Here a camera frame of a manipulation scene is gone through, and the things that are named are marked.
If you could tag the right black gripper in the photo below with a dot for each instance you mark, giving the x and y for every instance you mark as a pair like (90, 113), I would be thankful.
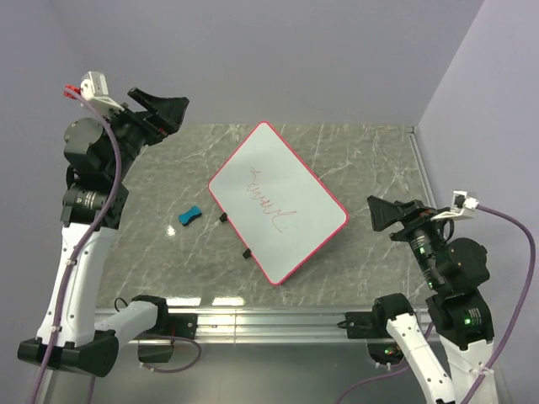
(411, 211)

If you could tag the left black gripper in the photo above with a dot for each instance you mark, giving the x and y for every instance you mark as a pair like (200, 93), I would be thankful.
(169, 114)

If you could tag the pink framed whiteboard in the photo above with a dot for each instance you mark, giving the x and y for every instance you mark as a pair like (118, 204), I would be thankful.
(280, 209)

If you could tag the blue whiteboard eraser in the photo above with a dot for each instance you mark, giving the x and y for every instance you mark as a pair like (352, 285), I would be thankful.
(193, 213)

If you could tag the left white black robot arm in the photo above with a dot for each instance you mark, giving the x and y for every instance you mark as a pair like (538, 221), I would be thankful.
(100, 150)

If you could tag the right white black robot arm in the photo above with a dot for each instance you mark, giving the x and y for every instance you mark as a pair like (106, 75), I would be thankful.
(453, 270)

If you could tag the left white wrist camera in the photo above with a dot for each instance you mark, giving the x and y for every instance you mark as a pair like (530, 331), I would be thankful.
(94, 89)

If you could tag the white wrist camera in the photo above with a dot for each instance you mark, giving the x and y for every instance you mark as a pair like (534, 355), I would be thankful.
(94, 89)
(463, 207)

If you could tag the aluminium right side rail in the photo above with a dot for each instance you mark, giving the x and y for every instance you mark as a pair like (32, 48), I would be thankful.
(430, 198)

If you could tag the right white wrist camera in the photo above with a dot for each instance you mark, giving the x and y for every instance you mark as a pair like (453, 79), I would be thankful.
(463, 207)

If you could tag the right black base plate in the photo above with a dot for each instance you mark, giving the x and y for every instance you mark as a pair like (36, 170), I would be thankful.
(359, 325)

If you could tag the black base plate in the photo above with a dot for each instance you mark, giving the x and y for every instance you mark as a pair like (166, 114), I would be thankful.
(182, 325)
(359, 325)

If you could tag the aluminium mounting rail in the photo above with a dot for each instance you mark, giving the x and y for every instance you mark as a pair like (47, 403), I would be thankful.
(285, 324)

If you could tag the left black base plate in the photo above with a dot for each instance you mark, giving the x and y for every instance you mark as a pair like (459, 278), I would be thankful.
(182, 325)

